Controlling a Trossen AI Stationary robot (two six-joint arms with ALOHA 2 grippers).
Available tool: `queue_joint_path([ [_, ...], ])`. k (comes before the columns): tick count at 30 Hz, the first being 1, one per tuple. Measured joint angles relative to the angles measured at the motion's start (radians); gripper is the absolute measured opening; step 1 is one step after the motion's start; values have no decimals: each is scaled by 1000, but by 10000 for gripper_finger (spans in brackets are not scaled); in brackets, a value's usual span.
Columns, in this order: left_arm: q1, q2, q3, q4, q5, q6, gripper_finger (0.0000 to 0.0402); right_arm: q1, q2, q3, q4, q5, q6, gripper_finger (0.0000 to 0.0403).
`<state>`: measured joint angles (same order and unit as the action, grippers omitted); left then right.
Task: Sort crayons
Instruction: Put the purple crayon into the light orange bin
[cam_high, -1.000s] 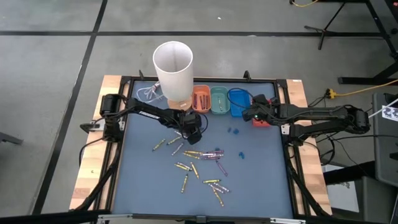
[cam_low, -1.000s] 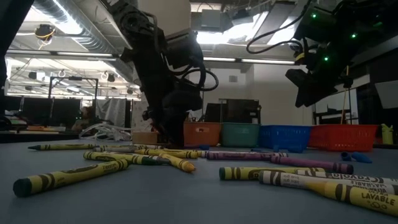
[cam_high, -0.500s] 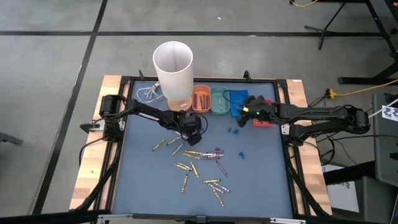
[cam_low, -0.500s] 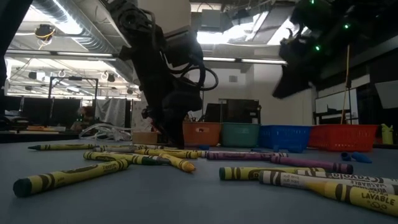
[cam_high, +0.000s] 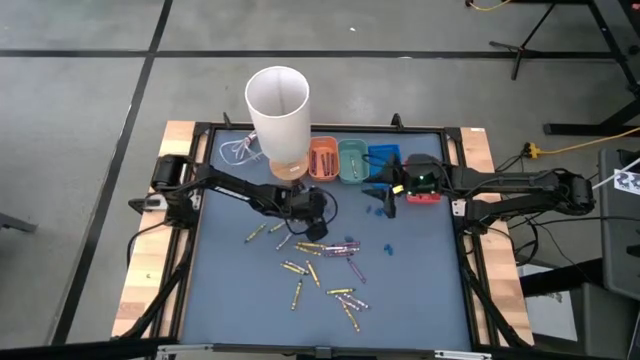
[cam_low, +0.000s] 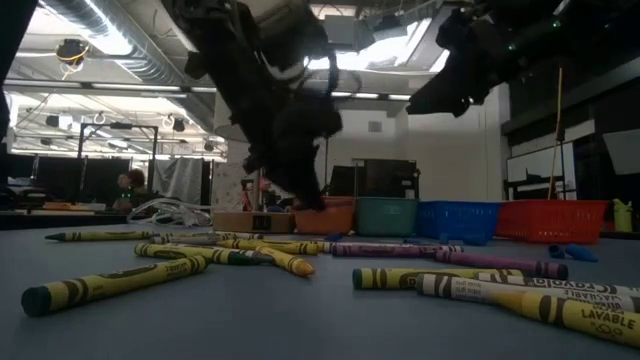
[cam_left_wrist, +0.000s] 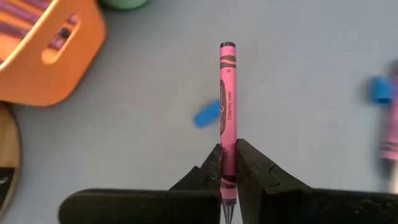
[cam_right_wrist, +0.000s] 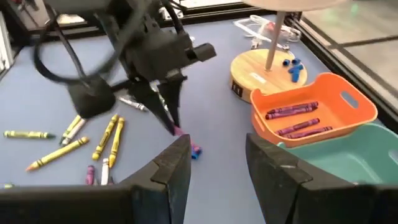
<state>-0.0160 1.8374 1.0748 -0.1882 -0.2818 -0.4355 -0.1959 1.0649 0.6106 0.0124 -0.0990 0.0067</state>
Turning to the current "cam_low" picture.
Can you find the red slotted plastic basket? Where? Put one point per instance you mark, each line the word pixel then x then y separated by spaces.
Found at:
pixel 550 220

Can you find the black monitor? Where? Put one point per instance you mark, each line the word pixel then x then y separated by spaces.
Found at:
pixel 107 177
pixel 57 177

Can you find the black cabinet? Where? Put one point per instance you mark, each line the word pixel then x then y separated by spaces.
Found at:
pixel 380 177

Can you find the teal plastic bin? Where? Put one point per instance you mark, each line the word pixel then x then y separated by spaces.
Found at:
pixel 386 216

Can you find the yellow-green bottle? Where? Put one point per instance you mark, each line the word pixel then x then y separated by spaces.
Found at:
pixel 622 216

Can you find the yellow wrapper crayon green tip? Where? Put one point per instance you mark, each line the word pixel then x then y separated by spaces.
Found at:
pixel 100 235
pixel 110 285
pixel 190 252

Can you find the small blue rubber piece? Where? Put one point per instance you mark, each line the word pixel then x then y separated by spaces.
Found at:
pixel 581 253
pixel 333 236
pixel 556 250

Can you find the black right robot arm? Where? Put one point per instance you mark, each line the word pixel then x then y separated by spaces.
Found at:
pixel 575 25

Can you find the orange plastic bin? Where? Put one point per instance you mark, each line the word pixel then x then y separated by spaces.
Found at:
pixel 325 220

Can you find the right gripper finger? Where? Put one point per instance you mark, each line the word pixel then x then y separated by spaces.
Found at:
pixel 472 97
pixel 440 92

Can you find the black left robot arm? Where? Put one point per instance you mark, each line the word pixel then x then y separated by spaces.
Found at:
pixel 225 40

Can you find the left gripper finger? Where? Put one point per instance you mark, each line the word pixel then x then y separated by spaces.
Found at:
pixel 302 180
pixel 260 162

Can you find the black gantry frame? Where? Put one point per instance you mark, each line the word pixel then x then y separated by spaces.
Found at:
pixel 117 127

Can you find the wooden stick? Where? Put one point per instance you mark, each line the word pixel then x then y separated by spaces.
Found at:
pixel 555 135

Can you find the blue slotted plastic basket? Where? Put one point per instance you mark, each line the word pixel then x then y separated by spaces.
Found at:
pixel 457 216

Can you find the ceiling light strip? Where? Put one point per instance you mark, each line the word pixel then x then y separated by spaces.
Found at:
pixel 135 87
pixel 367 95

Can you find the grey hanging cloth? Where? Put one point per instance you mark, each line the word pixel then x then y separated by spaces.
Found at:
pixel 177 180

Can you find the person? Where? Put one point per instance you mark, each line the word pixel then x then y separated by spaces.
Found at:
pixel 131 185

